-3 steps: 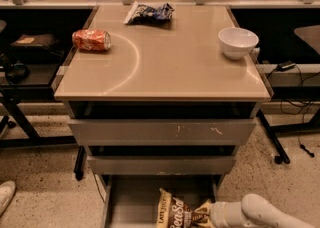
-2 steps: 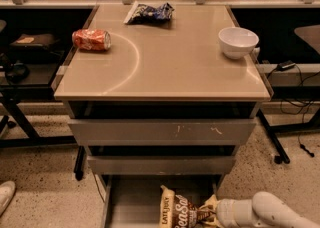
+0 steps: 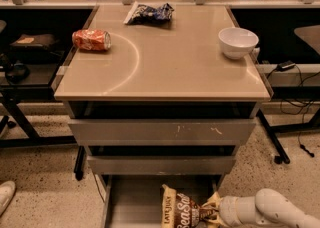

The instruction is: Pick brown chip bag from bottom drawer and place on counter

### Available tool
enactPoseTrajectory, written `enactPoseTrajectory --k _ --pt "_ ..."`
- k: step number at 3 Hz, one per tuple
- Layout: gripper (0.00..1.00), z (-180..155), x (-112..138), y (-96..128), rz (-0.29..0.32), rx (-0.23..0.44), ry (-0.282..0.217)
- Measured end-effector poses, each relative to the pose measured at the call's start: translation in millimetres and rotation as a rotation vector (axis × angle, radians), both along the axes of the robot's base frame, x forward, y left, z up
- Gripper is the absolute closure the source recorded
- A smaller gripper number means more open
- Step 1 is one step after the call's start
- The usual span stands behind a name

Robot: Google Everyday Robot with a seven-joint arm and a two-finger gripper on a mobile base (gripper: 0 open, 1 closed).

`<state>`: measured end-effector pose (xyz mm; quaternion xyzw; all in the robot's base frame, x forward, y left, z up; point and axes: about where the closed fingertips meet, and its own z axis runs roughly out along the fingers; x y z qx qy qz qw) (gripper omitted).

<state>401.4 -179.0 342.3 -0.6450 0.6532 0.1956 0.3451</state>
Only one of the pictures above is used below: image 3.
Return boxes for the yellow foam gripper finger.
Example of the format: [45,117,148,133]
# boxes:
[202,192,221,210]
[205,215,225,228]

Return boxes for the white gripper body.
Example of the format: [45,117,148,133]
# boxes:
[219,196,256,227]

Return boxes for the brown sea salt chip bag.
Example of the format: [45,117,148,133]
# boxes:
[161,184,217,228]

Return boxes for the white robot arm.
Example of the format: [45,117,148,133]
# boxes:
[203,188,320,228]

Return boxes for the bottom open grey drawer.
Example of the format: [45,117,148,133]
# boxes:
[101,175,217,228]

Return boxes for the middle grey drawer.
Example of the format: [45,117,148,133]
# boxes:
[87,156,235,175]

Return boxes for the grey drawer cabinet with counter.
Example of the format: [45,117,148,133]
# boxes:
[53,3,272,228]

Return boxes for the top grey drawer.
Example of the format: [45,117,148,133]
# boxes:
[69,119,255,146]

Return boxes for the blue crumpled chip bag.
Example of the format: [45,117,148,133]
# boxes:
[123,2,174,25]

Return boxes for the black bag on shelf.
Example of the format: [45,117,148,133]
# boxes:
[10,34,58,60]

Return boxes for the black table leg right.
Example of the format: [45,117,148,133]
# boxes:
[257,110,290,164]

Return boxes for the black power adapter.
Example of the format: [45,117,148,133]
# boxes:
[277,61,295,71]

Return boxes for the white bowl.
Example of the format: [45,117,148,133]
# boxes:
[218,27,259,60]

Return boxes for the orange soda can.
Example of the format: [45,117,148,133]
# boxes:
[72,29,111,51]

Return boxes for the white shoe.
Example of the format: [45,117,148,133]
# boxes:
[0,181,16,216]

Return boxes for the black headphones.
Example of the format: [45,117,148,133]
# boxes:
[5,63,30,83]

